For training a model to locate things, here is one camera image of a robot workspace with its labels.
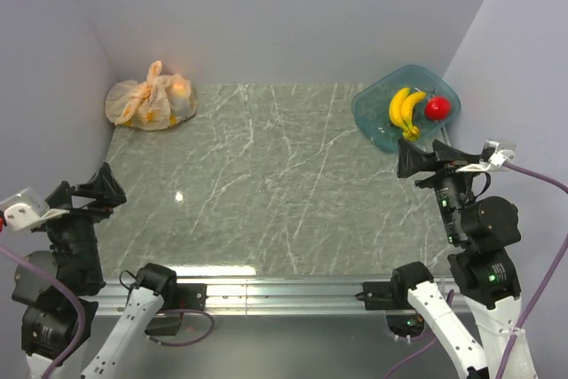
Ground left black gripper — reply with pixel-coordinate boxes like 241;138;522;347
39;160;125;287

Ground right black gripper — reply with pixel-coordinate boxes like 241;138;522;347
395;134;481;241

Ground translucent printed plastic bag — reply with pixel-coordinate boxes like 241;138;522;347
105;60;198;130

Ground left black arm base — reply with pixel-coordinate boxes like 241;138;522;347
145;283;207;337

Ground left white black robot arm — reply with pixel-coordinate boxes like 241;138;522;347
1;163;179;378

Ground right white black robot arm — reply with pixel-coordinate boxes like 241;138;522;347
390;138;538;378

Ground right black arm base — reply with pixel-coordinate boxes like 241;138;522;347
354;281;425;342

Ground red toy apple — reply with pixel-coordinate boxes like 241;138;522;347
424;97;452;122

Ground yellow toy banana bunch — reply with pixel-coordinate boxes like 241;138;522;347
389;87;426;142

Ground blue transparent plastic container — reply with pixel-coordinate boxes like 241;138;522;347
351;65;461;153

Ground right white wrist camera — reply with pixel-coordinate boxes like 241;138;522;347
456;140;516;173

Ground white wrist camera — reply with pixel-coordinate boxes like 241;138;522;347
1;187;70;233
456;140;516;173

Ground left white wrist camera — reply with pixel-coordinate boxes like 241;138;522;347
1;187;70;233

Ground aluminium mounting rail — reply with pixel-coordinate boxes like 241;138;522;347
95;275;471;317

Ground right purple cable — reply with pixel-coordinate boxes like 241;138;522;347
385;161;568;379

